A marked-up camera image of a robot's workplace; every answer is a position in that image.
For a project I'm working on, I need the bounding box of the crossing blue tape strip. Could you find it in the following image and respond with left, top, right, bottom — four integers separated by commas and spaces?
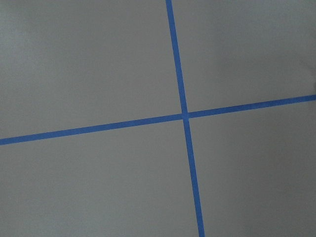
165, 0, 205, 237

